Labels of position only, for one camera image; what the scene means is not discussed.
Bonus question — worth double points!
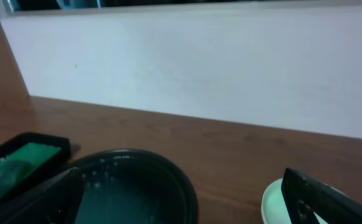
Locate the green rectangular water tray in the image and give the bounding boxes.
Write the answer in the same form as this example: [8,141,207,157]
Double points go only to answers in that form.
[0,132,71,204]

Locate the mint green stained plate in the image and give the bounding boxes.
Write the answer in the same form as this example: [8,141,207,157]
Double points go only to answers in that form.
[261,177,350,224]

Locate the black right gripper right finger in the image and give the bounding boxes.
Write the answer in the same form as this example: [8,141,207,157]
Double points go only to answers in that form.
[281,167,362,224]

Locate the round black tray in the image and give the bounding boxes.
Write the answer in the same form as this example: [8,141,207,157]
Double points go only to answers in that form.
[67,149,198,224]

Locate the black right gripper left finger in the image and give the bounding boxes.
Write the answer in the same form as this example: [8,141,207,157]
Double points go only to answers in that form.
[0,167,83,224]

